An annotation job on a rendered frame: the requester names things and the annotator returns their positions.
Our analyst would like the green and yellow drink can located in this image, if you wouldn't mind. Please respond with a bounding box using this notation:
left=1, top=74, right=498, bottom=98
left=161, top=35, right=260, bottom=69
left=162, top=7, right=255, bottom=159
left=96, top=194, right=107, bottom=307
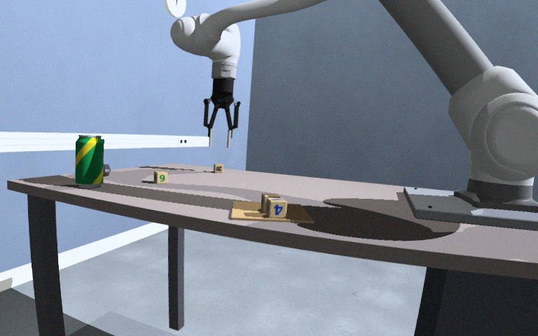
left=75, top=135, right=104, bottom=188

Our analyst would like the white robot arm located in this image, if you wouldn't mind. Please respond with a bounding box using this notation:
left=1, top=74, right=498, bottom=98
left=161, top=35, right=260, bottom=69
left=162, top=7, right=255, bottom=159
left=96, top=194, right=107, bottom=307
left=170, top=0, right=538, bottom=213

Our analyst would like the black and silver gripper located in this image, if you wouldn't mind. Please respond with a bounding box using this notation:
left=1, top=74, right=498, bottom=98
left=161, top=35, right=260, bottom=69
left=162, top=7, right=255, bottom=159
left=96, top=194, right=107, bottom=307
left=203, top=78, right=241, bottom=148

